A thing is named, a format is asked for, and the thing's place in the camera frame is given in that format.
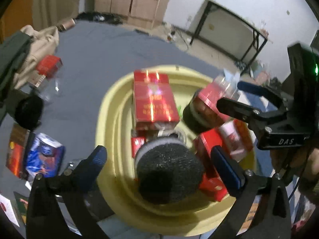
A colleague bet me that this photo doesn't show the red cigarette box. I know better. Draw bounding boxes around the red cigarette box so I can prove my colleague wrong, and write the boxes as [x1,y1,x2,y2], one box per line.
[196,76,239,121]

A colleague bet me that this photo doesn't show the red silver cigarette carton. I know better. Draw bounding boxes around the red silver cigarette carton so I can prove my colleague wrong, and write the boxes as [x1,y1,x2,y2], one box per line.
[194,119,254,162]

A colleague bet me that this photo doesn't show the red box gold lettering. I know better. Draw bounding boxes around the red box gold lettering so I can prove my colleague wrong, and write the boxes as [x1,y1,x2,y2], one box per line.
[132,70,180,131]

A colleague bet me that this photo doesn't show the black foam cylinder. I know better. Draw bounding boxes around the black foam cylinder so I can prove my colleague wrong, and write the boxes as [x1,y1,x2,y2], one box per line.
[135,136,204,205]

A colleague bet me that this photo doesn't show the small red cigarette pack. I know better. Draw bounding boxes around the small red cigarette pack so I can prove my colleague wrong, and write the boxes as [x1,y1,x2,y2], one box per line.
[131,136,147,159]

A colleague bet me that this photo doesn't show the person right hand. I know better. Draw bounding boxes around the person right hand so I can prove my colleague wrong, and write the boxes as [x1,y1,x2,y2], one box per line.
[270,148,318,180]

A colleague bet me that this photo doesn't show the blue snack packet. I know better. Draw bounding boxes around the blue snack packet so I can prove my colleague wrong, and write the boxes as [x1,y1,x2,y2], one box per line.
[25,133,65,178]

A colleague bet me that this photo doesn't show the black folding table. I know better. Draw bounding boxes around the black folding table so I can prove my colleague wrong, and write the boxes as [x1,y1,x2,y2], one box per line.
[190,0,270,66]

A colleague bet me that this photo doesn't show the yellow plastic basin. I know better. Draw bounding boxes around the yellow plastic basin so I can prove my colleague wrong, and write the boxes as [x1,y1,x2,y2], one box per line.
[95,64,257,237]

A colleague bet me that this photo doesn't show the grey bed sheet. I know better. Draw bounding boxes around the grey bed sheet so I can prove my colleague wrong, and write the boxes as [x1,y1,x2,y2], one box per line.
[0,19,225,239]

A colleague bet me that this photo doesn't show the beige cloth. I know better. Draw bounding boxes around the beige cloth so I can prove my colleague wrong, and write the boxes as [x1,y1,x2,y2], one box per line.
[12,25,59,89]

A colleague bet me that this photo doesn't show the power strip with cables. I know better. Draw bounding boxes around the power strip with cables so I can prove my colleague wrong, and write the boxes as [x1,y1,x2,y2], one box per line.
[164,23,189,52]

